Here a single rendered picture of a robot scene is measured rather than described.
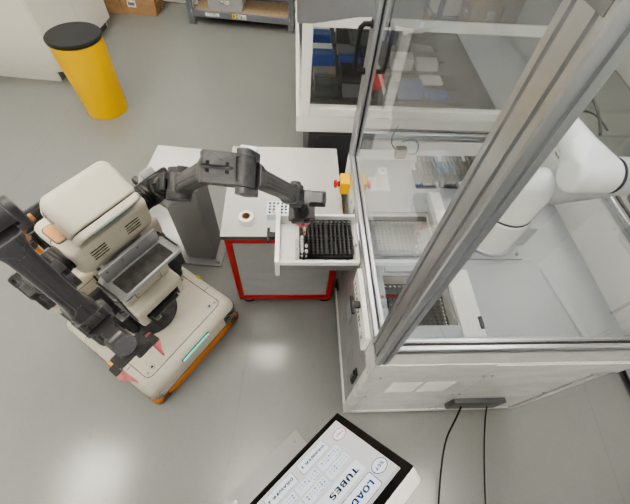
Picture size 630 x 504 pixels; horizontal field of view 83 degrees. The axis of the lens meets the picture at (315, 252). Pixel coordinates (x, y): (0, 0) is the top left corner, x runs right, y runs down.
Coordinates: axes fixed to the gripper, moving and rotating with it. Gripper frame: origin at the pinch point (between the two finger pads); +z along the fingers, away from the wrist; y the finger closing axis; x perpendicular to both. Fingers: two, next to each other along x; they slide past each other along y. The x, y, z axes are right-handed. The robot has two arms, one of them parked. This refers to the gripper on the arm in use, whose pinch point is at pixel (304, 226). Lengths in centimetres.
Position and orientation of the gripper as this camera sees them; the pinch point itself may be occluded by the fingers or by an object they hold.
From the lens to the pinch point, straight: 144.4
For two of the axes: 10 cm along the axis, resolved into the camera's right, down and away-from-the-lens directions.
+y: 10.0, -0.5, -0.8
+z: 0.9, 5.4, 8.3
